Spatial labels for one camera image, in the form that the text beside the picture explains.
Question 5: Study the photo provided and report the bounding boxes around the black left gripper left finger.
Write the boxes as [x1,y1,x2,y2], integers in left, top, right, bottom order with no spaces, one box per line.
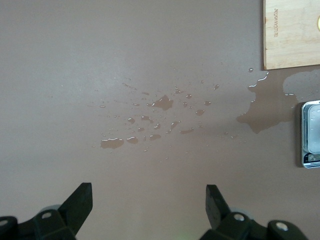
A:
[0,182,94,240]

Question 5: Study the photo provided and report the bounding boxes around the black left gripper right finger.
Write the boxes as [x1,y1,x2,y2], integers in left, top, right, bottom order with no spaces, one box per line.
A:
[201,184,307,240]

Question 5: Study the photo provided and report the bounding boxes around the spilled liquid puddle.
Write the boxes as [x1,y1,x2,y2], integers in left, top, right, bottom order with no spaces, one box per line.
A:
[236,69,320,135]

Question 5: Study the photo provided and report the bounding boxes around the silver digital kitchen scale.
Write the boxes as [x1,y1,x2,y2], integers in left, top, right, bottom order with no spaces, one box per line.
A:
[297,99,320,169]

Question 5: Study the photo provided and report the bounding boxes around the wooden cutting board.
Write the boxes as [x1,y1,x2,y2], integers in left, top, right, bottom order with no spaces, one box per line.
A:
[263,0,320,71]

